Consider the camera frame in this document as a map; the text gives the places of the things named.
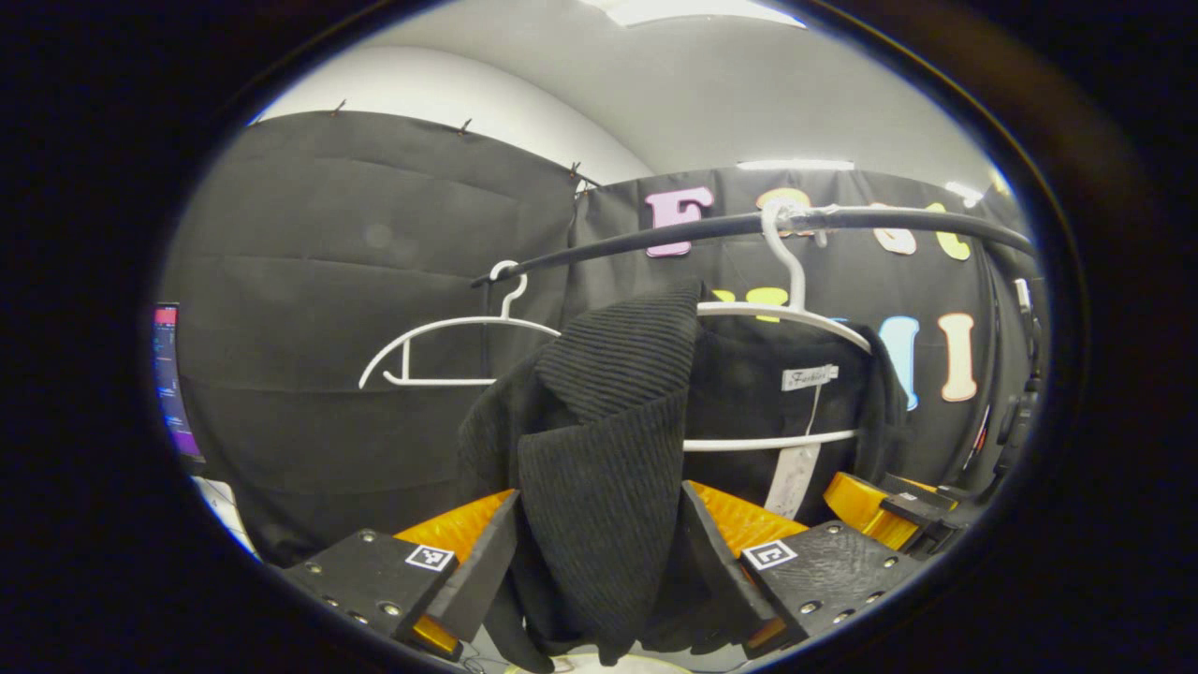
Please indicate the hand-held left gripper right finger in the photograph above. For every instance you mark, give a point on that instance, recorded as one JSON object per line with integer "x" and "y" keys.
{"x": 721, "y": 571}

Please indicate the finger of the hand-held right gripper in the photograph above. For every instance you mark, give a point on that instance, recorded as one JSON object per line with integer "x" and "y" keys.
{"x": 870, "y": 505}

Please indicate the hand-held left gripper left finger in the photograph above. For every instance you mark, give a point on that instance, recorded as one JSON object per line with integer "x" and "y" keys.
{"x": 482, "y": 580}

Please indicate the black knitted garment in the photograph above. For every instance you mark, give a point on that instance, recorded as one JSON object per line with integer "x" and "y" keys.
{"x": 599, "y": 468}

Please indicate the white plastic hanger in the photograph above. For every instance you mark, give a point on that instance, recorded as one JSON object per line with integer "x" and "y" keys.
{"x": 440, "y": 381}
{"x": 749, "y": 443}

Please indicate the black clothes rack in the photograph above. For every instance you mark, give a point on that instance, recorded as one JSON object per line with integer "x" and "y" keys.
{"x": 711, "y": 227}

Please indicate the black backdrop cloth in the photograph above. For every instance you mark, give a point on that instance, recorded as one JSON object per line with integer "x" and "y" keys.
{"x": 328, "y": 281}

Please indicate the ceiling light strip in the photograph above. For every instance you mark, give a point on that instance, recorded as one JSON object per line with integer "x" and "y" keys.
{"x": 796, "y": 165}

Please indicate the computer monitor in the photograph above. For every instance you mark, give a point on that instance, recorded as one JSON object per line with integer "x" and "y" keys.
{"x": 173, "y": 393}

